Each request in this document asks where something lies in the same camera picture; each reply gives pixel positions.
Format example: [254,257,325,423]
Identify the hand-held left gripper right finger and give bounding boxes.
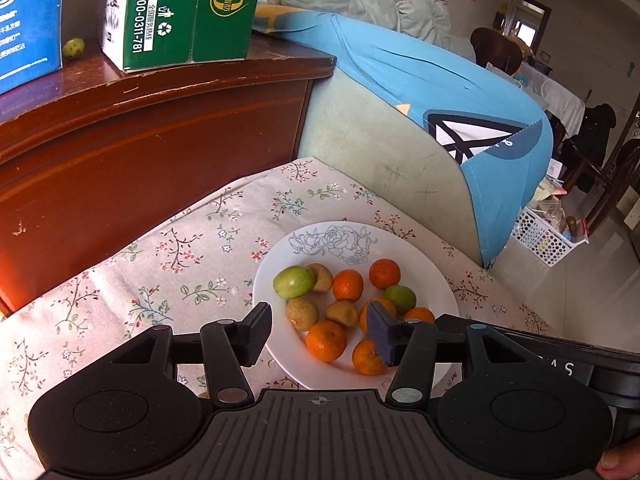
[366,301,547,407]

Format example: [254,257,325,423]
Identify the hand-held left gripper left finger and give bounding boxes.
[96,302,274,409]

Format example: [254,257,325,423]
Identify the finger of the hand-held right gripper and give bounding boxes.
[436,313,471,335]

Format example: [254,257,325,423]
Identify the white plate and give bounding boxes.
[252,221,460,392]

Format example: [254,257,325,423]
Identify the person's right hand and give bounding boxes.
[596,441,640,480]

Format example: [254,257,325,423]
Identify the floral tablecloth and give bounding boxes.
[0,157,556,480]

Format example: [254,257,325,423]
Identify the white perforated plastic basket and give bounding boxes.
[512,207,591,267]

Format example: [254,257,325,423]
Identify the snack bag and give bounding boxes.
[527,180,568,213]

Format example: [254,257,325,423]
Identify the red-brown wooden cabinet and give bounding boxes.
[0,32,336,318]

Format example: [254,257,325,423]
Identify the dark jacket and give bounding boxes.
[580,104,617,193]

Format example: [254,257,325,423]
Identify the light blue printed blanket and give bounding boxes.
[251,4,554,271]

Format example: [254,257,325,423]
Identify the table with white cloth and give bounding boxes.
[520,62,586,131]

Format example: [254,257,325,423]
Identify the pale teal pillow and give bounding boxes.
[485,61,548,106]

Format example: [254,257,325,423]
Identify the round-backed dark wooden chair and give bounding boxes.
[471,27,523,75]

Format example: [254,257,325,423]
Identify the window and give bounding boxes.
[515,0,552,41]

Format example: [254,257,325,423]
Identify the green and white carton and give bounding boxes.
[100,0,268,73]

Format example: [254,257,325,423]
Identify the blue carton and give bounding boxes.
[0,0,67,96]

